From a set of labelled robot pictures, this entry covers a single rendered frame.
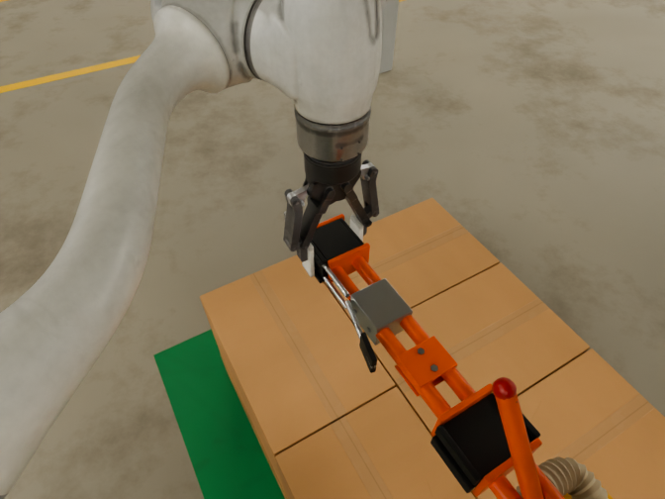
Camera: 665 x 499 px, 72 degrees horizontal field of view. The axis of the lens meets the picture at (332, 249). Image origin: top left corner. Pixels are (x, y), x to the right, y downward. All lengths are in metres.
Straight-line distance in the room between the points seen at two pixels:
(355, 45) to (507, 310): 1.28
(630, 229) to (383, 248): 1.66
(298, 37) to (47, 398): 0.37
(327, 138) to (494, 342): 1.14
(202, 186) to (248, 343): 1.56
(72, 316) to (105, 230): 0.07
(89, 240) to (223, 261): 2.07
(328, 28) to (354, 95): 0.08
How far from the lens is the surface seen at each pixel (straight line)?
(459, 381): 0.63
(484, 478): 0.57
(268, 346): 1.49
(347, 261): 0.72
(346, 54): 0.49
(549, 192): 3.03
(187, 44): 0.55
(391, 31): 3.83
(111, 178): 0.42
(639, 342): 2.52
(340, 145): 0.55
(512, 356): 1.56
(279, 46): 0.51
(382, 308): 0.66
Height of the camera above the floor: 1.83
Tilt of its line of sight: 49 degrees down
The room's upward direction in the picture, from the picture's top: straight up
